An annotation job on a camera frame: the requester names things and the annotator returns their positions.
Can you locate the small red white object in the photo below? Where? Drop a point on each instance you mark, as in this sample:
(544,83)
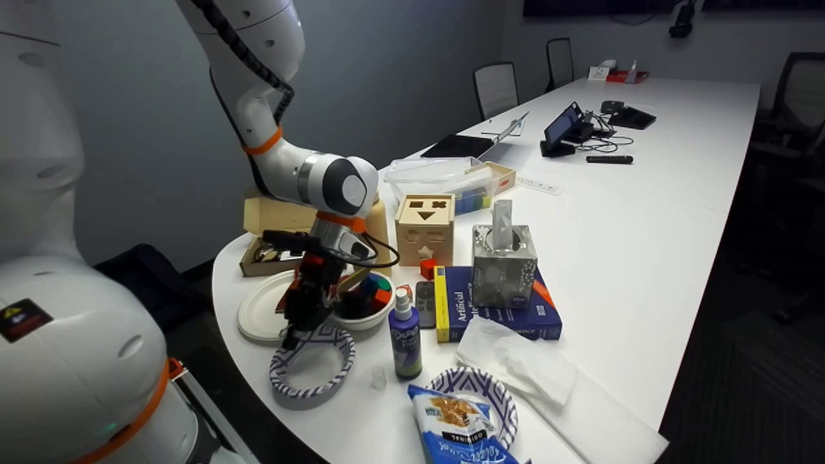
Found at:
(405,291)

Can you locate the small cardboard box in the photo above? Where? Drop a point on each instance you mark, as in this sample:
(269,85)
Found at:
(504,176)

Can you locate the white tissue holder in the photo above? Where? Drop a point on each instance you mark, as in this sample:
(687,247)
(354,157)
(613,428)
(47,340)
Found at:
(601,71)

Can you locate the blue patterned paper plate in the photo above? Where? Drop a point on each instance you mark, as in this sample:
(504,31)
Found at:
(493,396)

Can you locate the wooden shape sorter box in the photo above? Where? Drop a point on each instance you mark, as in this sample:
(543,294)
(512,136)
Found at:
(425,229)

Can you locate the small black puck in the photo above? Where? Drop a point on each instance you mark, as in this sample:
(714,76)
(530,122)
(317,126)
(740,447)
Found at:
(611,106)

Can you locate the white paper plate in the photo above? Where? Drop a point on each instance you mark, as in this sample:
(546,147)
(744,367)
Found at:
(258,316)

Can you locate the shallow cardboard tray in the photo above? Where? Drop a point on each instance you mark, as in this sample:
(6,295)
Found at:
(258,261)

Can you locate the coloured blocks in container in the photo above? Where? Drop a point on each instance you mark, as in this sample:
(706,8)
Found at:
(472,201)

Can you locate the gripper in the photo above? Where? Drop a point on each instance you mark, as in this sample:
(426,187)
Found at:
(314,293)

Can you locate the clear plastic container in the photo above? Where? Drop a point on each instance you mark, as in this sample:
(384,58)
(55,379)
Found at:
(432,177)

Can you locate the red box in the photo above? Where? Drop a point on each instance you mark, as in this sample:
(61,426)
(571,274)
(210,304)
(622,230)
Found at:
(622,77)

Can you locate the blue patterned paper bowl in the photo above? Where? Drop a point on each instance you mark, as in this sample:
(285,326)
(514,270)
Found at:
(309,380)

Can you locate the grey mesh office chair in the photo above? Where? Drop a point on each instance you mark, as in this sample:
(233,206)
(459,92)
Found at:
(495,87)
(560,61)
(796,96)

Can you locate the white paper tissue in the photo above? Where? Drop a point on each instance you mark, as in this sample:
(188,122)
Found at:
(515,361)

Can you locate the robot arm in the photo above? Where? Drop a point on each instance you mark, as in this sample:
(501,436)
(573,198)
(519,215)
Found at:
(77,348)

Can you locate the red wooden block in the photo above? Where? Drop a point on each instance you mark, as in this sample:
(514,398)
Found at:
(428,269)

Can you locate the tan wooden box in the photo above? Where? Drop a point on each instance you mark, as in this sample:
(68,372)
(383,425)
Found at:
(274,216)

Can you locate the small clear cap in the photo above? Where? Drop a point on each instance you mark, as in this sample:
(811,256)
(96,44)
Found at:
(379,378)

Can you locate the black remote control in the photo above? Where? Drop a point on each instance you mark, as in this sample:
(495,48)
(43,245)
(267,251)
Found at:
(609,159)

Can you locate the white paper towel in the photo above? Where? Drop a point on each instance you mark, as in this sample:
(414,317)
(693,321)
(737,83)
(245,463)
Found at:
(606,432)

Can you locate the small clear bottle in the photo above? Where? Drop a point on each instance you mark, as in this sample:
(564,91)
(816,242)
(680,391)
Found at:
(633,72)

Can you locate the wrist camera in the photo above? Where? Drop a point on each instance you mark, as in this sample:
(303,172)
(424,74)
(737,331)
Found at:
(290,241)

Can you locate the heap of coloured blocks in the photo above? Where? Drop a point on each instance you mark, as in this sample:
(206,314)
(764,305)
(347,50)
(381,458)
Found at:
(372,293)

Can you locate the camera on mount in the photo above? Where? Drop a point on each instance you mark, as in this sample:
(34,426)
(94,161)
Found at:
(682,22)

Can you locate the white bowl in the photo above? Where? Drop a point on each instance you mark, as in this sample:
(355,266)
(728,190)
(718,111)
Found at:
(367,319)

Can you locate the tablet on black stand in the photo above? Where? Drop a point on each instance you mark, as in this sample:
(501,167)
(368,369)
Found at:
(561,129)

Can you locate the purple spray bottle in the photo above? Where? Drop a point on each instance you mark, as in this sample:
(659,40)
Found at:
(405,345)

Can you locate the blue and yellow book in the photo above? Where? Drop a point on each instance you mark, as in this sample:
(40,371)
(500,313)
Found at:
(496,319)

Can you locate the flat black device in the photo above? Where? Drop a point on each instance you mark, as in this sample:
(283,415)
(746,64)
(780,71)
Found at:
(633,118)

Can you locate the open laptop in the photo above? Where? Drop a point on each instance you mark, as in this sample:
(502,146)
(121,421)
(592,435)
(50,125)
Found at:
(461,146)

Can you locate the white power strip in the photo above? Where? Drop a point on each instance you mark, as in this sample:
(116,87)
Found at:
(538,185)

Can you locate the grey remote control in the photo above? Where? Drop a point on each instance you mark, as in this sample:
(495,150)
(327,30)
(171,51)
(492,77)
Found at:
(425,306)

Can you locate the grey tissue box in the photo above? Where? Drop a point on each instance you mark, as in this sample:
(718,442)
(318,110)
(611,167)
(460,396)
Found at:
(503,270)

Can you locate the blue snack bag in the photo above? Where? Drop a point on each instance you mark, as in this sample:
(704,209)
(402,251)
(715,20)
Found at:
(451,428)

